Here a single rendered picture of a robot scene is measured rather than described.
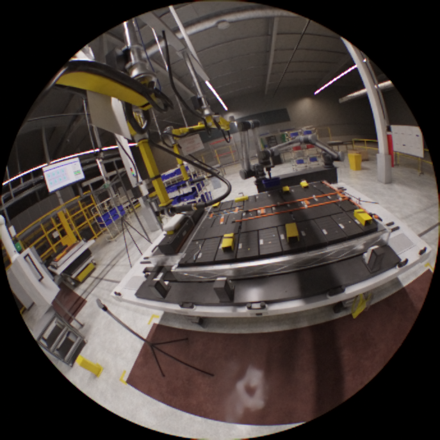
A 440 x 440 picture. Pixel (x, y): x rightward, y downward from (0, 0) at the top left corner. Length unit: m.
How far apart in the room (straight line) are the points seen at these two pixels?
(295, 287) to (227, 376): 1.12
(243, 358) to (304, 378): 0.62
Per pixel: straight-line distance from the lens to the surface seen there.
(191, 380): 1.78
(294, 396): 1.60
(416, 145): 8.36
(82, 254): 5.33
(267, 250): 0.93
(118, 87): 0.59
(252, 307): 0.85
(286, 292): 0.87
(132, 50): 1.00
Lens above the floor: 1.59
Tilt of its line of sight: 23 degrees down
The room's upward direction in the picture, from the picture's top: 19 degrees counter-clockwise
